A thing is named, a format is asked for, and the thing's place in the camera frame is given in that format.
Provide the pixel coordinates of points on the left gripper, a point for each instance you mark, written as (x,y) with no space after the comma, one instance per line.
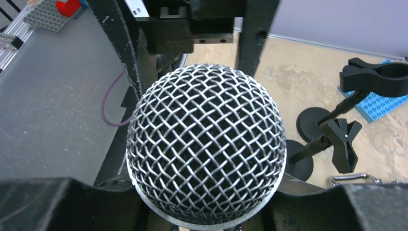
(137,27)

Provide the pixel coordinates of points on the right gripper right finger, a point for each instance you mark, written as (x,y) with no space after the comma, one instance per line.
(300,206)

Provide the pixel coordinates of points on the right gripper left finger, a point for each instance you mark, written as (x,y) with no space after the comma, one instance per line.
(66,204)

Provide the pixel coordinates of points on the black round-base mic stand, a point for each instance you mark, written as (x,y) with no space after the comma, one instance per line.
(310,119)

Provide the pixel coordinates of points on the silver-head black microphone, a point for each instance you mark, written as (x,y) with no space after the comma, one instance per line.
(206,147)

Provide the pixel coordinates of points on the black poker chip case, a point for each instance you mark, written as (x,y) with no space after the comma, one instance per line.
(363,178)

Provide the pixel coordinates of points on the red toy brick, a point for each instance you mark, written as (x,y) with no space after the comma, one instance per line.
(67,8)

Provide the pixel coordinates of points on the grey building plate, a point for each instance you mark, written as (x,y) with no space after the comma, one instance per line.
(44,14)

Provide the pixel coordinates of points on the black front mounting rail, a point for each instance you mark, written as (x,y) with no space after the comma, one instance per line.
(114,161)

